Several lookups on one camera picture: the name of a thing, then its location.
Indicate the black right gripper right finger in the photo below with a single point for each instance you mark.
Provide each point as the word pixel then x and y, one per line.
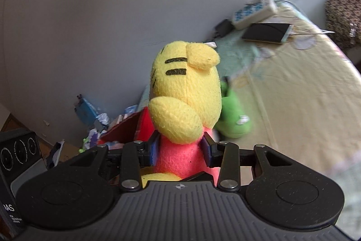
pixel 226 157

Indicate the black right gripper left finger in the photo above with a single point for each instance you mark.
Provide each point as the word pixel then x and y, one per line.
pixel 137 155

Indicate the green frog plush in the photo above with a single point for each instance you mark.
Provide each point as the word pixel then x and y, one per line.
pixel 233 122

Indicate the yellow tiger plush red shirt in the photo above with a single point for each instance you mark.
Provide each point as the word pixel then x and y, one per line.
pixel 185 103

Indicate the red cardboard box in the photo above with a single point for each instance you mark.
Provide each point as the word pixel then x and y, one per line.
pixel 137 127

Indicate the stack of books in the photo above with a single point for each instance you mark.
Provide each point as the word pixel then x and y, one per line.
pixel 118 120

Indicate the blue pen holder bag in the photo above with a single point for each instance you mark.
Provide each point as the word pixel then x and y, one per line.
pixel 85 111

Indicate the green yellow bed sheet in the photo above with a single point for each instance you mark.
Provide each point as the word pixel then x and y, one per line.
pixel 302 102

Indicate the black power adapter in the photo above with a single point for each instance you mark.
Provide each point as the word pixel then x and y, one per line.
pixel 223 28

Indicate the black smartphone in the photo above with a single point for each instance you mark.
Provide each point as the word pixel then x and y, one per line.
pixel 268 32

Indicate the white power strip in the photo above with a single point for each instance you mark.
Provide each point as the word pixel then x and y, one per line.
pixel 253 13

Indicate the brown patterned cushion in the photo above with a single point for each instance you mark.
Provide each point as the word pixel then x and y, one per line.
pixel 343 17

